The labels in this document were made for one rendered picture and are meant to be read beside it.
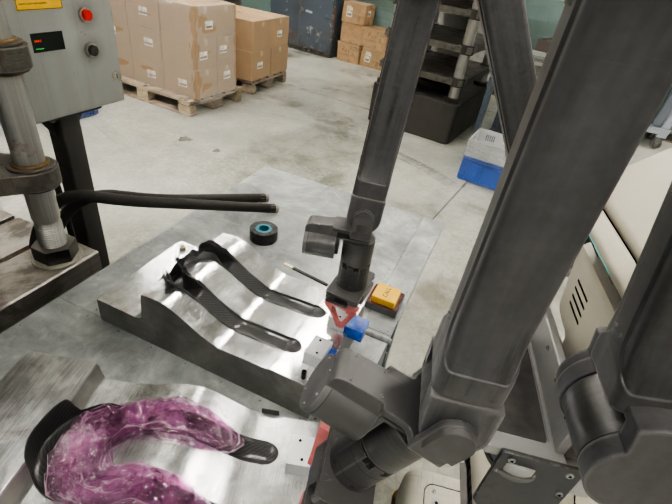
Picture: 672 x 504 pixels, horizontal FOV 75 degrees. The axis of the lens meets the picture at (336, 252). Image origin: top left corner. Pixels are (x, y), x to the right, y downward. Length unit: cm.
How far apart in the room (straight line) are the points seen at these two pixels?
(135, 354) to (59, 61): 73
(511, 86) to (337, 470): 54
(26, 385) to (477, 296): 71
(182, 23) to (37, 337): 371
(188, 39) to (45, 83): 324
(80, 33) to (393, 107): 89
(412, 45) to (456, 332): 45
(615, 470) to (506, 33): 52
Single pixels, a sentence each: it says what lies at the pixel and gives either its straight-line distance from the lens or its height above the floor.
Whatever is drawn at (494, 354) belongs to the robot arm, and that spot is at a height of 130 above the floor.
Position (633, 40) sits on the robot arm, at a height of 150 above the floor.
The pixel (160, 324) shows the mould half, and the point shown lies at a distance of 93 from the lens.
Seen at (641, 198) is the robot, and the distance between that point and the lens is 57.
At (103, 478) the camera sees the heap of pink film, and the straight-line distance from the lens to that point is 73.
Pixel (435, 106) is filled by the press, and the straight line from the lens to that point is 464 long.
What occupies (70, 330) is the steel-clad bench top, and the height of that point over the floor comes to 80.
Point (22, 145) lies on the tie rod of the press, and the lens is 114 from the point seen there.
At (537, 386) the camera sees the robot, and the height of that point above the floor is 104.
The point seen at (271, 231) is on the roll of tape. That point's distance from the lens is 125.
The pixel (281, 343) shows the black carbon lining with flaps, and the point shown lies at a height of 88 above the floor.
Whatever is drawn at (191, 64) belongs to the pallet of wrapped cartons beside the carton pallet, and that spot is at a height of 45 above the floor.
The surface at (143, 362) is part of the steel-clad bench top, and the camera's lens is 97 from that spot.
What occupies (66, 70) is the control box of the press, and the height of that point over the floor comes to 118.
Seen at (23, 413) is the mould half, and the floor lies 91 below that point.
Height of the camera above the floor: 152
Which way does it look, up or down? 35 degrees down
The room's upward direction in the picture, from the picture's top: 9 degrees clockwise
